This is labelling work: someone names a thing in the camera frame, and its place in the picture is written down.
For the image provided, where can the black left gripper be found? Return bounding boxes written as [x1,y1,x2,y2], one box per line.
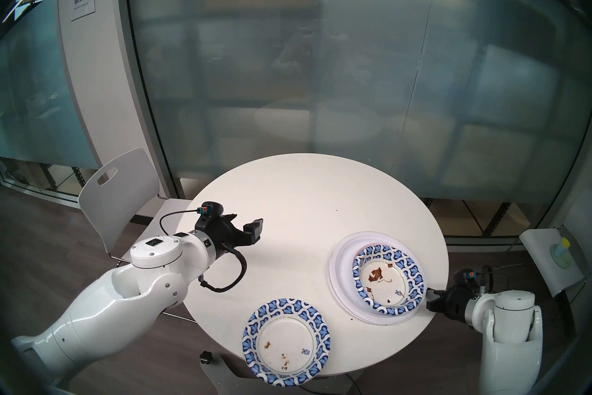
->
[194,202,264,260]

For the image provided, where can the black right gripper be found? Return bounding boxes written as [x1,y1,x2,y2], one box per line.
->
[425,268,482,321]

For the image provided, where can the small blue patterned paper bowl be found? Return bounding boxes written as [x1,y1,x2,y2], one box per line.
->
[352,245,425,316]

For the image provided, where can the white paper plate with leftovers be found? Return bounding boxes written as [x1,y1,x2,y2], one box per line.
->
[328,231,427,328]

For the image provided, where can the plain white paper plate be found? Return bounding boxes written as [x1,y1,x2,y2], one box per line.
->
[334,234,424,323]

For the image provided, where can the large blue patterned paper plate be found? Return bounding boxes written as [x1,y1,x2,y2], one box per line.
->
[242,298,332,386]

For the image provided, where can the few brown food scraps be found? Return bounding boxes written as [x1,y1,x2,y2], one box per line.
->
[368,265,394,295]

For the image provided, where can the white chair with black legs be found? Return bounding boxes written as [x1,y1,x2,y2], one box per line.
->
[490,225,587,337]

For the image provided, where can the green bottle with yellow cap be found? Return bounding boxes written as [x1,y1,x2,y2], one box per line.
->
[549,238,572,269]

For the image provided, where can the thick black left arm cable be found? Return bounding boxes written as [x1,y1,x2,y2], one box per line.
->
[199,250,247,293]

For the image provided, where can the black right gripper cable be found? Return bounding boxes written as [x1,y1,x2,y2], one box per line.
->
[474,264,509,296]

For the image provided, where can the thin black left camera cable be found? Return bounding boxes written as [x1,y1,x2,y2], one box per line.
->
[159,208,200,238]

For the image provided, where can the white chair with handle hole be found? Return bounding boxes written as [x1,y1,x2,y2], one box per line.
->
[78,148,195,270]

